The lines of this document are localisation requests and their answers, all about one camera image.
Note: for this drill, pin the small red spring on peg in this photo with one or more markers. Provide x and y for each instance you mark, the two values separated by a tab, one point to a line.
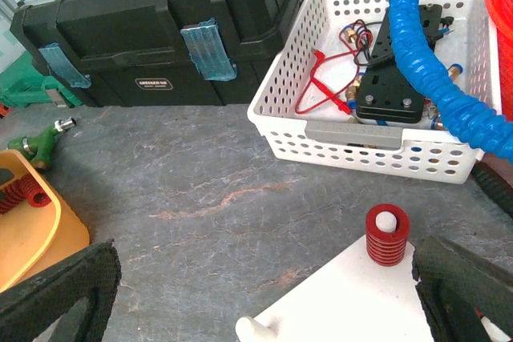
387	248

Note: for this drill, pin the red filament spool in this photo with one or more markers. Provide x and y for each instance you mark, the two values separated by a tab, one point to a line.
500	12

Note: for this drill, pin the green pipe fitting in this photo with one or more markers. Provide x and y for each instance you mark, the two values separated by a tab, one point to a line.
37	149

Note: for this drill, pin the black plate assembly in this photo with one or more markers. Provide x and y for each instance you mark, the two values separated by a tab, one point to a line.
385	94

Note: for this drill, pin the white perforated basket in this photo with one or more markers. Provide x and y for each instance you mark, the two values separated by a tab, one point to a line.
297	107

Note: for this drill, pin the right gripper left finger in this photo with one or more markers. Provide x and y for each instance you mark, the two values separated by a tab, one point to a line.
76	295

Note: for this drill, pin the white peg board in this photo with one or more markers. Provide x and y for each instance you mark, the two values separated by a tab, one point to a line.
351	298

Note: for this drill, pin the black toolbox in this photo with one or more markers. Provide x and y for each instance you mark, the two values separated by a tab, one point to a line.
134	53

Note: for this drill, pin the green tool case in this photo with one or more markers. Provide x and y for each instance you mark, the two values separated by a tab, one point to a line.
22	85

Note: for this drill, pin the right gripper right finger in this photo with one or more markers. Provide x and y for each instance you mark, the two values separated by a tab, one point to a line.
464	297

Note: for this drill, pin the yellow plastic tray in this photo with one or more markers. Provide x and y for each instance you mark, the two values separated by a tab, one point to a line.
35	238

